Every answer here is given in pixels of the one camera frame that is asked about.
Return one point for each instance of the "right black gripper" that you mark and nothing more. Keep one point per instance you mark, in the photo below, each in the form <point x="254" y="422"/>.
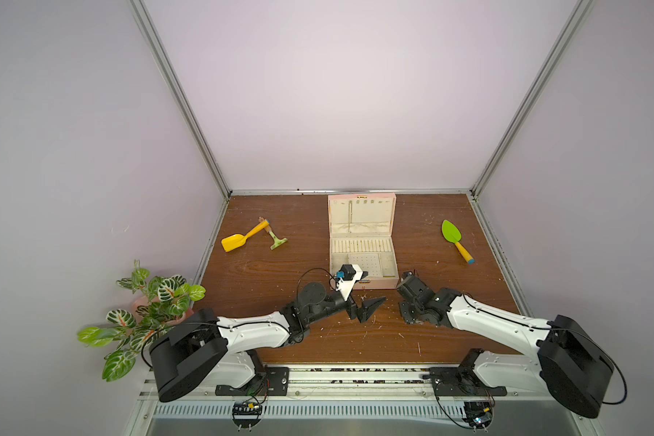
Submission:
<point x="411" y="294"/>

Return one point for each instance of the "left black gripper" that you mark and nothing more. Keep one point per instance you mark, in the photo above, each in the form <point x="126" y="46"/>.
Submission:
<point x="353" y="314"/>

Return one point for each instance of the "pink jewelry box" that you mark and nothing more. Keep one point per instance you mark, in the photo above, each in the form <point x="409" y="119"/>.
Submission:
<point x="360" y="231"/>

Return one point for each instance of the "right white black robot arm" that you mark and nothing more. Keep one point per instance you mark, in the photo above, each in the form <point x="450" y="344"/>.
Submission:
<point x="555" y="357"/>

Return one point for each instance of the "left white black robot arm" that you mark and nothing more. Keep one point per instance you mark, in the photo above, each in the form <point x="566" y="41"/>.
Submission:
<point x="223" y="350"/>

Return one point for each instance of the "green toy trowel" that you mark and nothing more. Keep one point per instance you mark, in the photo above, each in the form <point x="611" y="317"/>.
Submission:
<point x="453" y="235"/>

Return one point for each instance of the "green toy rake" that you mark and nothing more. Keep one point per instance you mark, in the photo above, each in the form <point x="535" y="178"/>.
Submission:
<point x="276" y="241"/>

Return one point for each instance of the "right small circuit board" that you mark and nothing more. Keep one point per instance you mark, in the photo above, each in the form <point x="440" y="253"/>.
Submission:
<point x="478" y="414"/>

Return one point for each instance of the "small circuit board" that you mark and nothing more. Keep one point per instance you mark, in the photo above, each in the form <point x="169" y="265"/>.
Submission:
<point x="246" y="415"/>
<point x="478" y="414"/>

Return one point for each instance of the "yellow toy shovel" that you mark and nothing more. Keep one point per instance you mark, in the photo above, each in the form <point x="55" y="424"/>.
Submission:
<point x="236" y="241"/>

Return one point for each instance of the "left small circuit board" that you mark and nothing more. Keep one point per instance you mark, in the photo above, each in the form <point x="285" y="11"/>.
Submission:
<point x="246" y="415"/>

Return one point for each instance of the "potted variegated plant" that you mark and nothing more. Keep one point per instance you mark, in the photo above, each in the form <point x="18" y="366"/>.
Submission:
<point x="167" y="299"/>

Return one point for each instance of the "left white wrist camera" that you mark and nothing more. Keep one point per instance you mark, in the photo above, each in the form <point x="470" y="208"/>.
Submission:
<point x="346" y="278"/>

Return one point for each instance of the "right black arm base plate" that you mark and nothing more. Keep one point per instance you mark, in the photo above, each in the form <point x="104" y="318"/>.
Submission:
<point x="461" y="382"/>

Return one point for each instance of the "aluminium rail frame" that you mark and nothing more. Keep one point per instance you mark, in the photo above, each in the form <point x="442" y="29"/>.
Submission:
<point x="355" y="399"/>

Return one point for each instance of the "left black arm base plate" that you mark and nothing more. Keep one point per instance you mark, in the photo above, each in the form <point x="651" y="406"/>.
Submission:
<point x="269" y="381"/>

